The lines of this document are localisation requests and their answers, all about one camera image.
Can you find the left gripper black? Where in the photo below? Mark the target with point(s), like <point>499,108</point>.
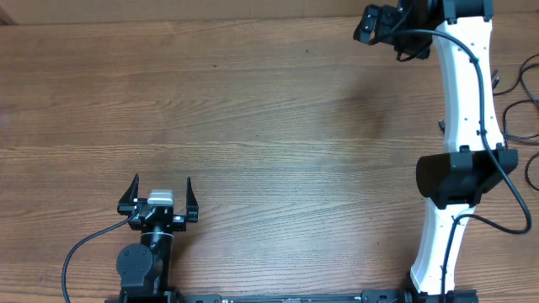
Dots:
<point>179,221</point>

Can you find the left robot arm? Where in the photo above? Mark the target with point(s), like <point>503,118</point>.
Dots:
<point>144,267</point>

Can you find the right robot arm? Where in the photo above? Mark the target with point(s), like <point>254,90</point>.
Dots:
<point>475,158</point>

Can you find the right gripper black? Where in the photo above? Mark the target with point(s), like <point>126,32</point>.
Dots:
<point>384,17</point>

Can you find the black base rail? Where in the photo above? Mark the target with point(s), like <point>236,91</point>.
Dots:
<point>328,298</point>

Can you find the cardboard backdrop panel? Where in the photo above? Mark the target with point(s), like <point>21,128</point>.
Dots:
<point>27,12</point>

